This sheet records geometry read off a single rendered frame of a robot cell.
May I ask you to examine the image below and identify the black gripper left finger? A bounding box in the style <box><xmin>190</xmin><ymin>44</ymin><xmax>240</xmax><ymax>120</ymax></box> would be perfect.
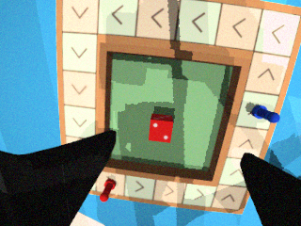
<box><xmin>0</xmin><ymin>130</ymin><xmax>116</xmax><ymax>226</ymax></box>

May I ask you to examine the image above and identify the square board game track with arrows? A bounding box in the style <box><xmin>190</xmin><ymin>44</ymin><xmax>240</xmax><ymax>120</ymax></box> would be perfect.
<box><xmin>55</xmin><ymin>0</ymin><xmax>301</xmax><ymax>215</ymax></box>

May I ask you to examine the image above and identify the red die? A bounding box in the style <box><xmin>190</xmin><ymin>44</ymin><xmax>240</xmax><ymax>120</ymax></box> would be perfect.
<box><xmin>149</xmin><ymin>114</ymin><xmax>173</xmax><ymax>143</ymax></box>

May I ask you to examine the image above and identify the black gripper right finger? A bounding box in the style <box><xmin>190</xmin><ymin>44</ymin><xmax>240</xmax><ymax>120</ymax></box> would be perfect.
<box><xmin>240</xmin><ymin>152</ymin><xmax>301</xmax><ymax>226</ymax></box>

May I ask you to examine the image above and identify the red pawn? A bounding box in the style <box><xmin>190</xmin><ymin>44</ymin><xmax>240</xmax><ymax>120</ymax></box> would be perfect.
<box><xmin>100</xmin><ymin>178</ymin><xmax>116</xmax><ymax>202</ymax></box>

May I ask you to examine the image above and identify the blue pawn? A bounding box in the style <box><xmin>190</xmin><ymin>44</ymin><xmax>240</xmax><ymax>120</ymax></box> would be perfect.
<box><xmin>252</xmin><ymin>105</ymin><xmax>279</xmax><ymax>123</ymax></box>

